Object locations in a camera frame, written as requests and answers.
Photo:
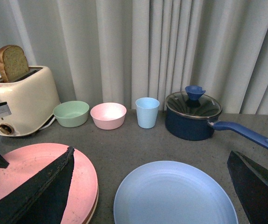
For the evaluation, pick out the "cream toaster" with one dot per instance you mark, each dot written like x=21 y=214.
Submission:
x=31 y=101

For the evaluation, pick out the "green bowl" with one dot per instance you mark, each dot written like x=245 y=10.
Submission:
x=72 y=113

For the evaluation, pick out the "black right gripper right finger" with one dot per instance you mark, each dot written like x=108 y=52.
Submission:
x=250 y=181

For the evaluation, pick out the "pink bowl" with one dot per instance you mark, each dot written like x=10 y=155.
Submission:
x=108 y=116

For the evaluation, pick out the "glass pot lid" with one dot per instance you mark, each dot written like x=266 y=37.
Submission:
x=193 y=103

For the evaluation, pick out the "grey curtain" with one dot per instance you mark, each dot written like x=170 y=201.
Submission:
x=122 y=50

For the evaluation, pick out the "light blue cup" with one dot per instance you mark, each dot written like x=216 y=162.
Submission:
x=147 y=110

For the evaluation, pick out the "cream plate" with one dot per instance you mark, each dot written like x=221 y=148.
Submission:
x=90 y=215

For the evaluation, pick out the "brown bread slice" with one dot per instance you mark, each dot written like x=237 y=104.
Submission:
x=13 y=63

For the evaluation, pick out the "pink plate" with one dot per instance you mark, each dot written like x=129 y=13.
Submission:
x=26 y=161

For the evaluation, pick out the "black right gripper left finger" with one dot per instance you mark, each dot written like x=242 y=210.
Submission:
x=42 y=199

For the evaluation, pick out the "blue plate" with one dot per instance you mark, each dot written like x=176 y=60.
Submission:
x=171 y=192

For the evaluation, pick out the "dark blue saucepan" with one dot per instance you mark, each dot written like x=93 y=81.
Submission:
x=200 y=128

